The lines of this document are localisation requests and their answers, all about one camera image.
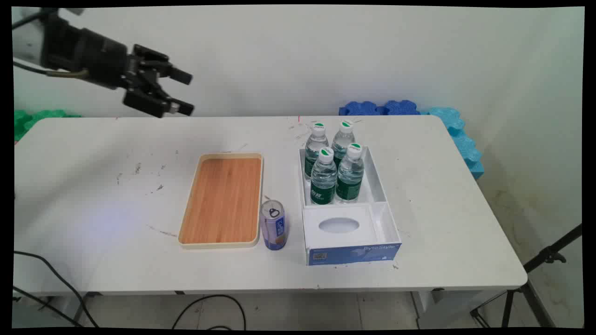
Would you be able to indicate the silver blue drink can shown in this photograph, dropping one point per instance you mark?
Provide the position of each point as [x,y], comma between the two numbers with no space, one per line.
[273,230]

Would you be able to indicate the black tripod stand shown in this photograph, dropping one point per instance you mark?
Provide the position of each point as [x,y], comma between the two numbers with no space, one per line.
[549,255]

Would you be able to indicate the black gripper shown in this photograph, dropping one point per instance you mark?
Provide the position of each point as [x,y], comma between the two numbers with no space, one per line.
[93,56]

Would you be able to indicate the white box with blue front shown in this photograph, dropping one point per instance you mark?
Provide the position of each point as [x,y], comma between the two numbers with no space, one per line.
[347,251]

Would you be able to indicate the light blue foam mat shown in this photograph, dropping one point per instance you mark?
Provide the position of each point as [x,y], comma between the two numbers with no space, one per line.
[458,135]

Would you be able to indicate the dark blue foam mat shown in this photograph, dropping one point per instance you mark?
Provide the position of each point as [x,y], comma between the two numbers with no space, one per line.
[361,109]
[401,108]

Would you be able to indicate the green foam mat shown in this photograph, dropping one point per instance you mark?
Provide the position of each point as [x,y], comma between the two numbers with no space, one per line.
[35,120]

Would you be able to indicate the green-label water bottle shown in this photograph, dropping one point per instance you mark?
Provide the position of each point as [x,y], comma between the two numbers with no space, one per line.
[350,179]
[343,138]
[323,181]
[315,142]

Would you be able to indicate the wooden tray with cream rim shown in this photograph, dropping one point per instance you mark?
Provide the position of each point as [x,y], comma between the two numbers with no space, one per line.
[223,200]

